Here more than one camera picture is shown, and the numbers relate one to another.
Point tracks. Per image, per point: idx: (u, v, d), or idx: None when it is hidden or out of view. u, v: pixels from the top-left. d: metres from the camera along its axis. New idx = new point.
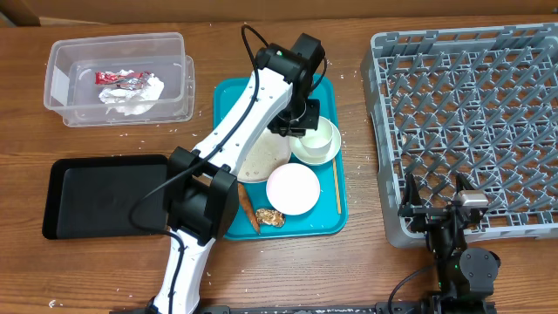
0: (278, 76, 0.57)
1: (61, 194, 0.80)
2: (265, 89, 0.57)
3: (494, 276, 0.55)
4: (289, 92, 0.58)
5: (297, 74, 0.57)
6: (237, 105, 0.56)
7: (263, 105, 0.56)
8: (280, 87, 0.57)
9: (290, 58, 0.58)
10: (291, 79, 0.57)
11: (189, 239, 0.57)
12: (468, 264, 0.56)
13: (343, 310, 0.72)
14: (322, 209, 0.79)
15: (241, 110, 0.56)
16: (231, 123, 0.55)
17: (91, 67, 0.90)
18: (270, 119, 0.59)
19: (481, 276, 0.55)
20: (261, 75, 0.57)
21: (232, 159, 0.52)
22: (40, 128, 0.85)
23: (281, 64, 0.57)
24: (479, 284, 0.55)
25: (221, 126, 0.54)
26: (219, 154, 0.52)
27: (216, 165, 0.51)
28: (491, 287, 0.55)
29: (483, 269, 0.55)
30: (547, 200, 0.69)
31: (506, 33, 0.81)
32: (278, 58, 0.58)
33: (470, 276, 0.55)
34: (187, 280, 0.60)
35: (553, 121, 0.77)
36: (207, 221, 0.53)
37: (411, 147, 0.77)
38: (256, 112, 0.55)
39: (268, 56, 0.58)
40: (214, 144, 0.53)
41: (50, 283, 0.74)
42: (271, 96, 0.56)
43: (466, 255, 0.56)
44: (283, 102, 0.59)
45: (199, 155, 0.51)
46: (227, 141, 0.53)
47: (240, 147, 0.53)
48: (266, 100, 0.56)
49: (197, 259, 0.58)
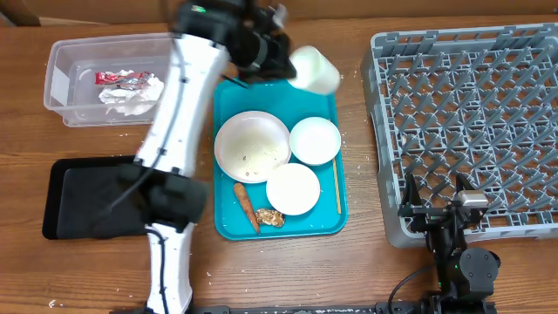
0: (203, 45, 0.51)
1: (61, 194, 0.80)
2: (193, 64, 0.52)
3: (493, 276, 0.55)
4: (222, 52, 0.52)
5: (227, 33, 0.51)
6: (168, 90, 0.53)
7: (195, 85, 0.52)
8: (208, 58, 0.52)
9: (213, 10, 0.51)
10: (217, 41, 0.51)
11: (166, 229, 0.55)
12: (468, 264, 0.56)
13: (343, 310, 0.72)
14: (322, 209, 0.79)
15: (173, 96, 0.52)
16: (166, 117, 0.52)
17: (91, 68, 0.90)
18: (213, 88, 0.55)
19: (482, 276, 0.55)
20: (183, 47, 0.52)
21: (178, 158, 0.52)
22: (40, 128, 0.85)
23: (204, 27, 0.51)
24: (479, 284, 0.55)
25: (158, 124, 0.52)
26: (164, 158, 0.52)
27: (165, 170, 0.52)
28: (491, 287, 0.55)
29: (482, 269, 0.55)
30: (547, 200, 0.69)
31: (506, 33, 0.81)
32: (197, 17, 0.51)
33: (470, 276, 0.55)
34: (174, 272, 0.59)
35: (553, 121, 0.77)
36: (179, 212, 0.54)
37: (411, 147, 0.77)
38: (192, 95, 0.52)
39: (187, 18, 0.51)
40: (157, 146, 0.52)
41: (50, 283, 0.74)
42: (201, 71, 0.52)
43: (466, 255, 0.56)
44: (225, 60, 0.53)
45: (145, 165, 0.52)
46: (166, 141, 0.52)
47: (183, 143, 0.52)
48: (197, 78, 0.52)
49: (180, 248, 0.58)
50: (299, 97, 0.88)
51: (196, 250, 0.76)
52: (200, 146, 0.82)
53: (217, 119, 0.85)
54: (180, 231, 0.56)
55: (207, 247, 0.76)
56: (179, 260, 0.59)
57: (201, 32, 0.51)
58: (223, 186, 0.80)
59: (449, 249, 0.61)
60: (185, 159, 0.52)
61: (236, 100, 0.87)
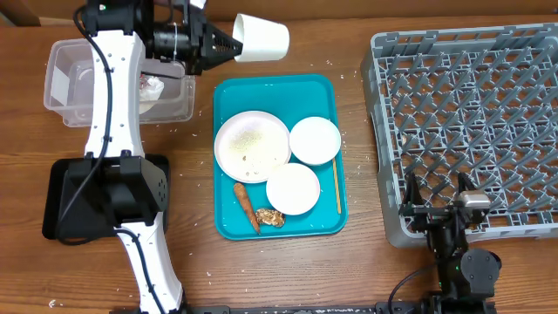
0: (117, 35, 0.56)
1: (60, 194, 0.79)
2: (113, 56, 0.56)
3: (495, 277, 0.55)
4: (137, 42, 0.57)
5: (133, 17, 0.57)
6: (97, 87, 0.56)
7: (121, 72, 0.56)
8: (126, 44, 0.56)
9: (116, 5, 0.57)
10: (130, 29, 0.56)
11: (137, 226, 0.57)
12: (469, 266, 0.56)
13: (343, 310, 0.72)
14: (322, 209, 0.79)
15: (104, 88, 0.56)
16: (102, 107, 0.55)
17: (91, 68, 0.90)
18: (139, 78, 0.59)
19: (483, 279, 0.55)
20: (99, 43, 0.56)
21: (125, 140, 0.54)
22: (40, 128, 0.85)
23: (112, 19, 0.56)
24: (479, 286, 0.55)
25: (97, 117, 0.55)
26: (112, 144, 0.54)
27: (114, 155, 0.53)
28: (492, 289, 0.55)
29: (483, 270, 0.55)
30: (547, 200, 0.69)
31: (506, 33, 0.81)
32: (105, 14, 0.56)
33: (471, 279, 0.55)
34: (159, 268, 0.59)
35: (553, 121, 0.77)
36: (143, 203, 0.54)
37: (411, 147, 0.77)
38: (121, 81, 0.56)
39: (94, 17, 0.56)
40: (101, 136, 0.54)
41: (50, 283, 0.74)
42: (123, 58, 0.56)
43: (466, 257, 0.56)
44: (140, 50, 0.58)
45: (94, 157, 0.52)
46: (109, 129, 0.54)
47: (125, 126, 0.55)
48: (121, 64, 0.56)
49: (154, 241, 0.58)
50: (300, 98, 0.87)
51: (195, 250, 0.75)
52: (200, 146, 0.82)
53: (217, 119, 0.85)
54: (150, 224, 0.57)
55: (206, 247, 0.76)
56: (159, 254, 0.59)
57: (112, 28, 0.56)
58: (223, 186, 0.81)
59: (448, 247, 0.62)
60: (131, 139, 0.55)
61: (235, 100, 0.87)
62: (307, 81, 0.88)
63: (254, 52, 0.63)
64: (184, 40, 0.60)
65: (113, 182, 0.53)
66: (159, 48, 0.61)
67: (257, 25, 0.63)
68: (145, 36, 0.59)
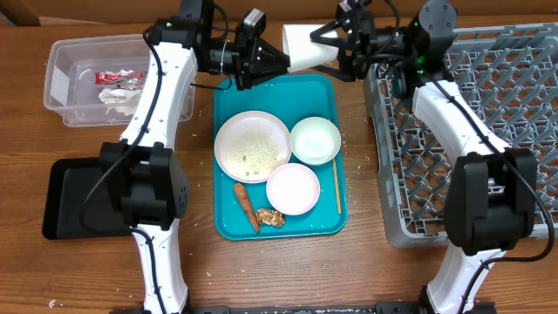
0: (175, 47, 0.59)
1: (61, 194, 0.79)
2: (168, 62, 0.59)
3: (424, 9, 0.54)
4: (192, 58, 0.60)
5: (193, 39, 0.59)
6: (147, 85, 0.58)
7: (171, 78, 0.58)
8: (181, 56, 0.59)
9: (181, 24, 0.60)
10: (188, 45, 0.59)
11: (153, 228, 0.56)
12: (442, 48, 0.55)
13: (343, 310, 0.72)
14: (322, 210, 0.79)
15: (153, 87, 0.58)
16: (147, 103, 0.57)
17: (91, 67, 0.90)
18: (186, 86, 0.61)
19: (441, 26, 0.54)
20: (159, 51, 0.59)
21: (160, 133, 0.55)
22: (40, 127, 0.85)
23: (174, 36, 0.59)
24: (441, 37, 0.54)
25: (140, 108, 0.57)
26: (146, 136, 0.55)
27: (147, 146, 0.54)
28: (424, 20, 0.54)
29: (441, 18, 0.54)
30: (547, 200, 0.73)
31: (506, 33, 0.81)
32: (167, 30, 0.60)
33: (430, 30, 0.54)
34: (167, 271, 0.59)
35: (553, 121, 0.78)
36: (163, 202, 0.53)
37: (411, 147, 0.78)
38: (168, 85, 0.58)
39: (159, 31, 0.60)
40: (139, 126, 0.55)
41: (50, 283, 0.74)
42: (176, 66, 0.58)
43: (424, 9, 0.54)
44: (193, 63, 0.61)
45: (128, 143, 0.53)
46: (148, 121, 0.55)
47: (164, 123, 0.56)
48: (173, 71, 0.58)
49: (167, 246, 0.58)
50: (308, 98, 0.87)
51: (196, 250, 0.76)
52: (201, 146, 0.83)
53: (217, 119, 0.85)
54: (166, 228, 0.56)
55: (207, 247, 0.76)
56: (169, 259, 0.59)
57: (173, 42, 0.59)
58: (223, 186, 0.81)
59: (399, 37, 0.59)
60: (166, 137, 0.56)
61: (240, 101, 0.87)
62: (314, 82, 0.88)
63: (303, 61, 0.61)
64: (232, 56, 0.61)
65: (136, 183, 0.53)
66: (209, 62, 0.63)
67: (305, 32, 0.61)
68: (200, 59, 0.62)
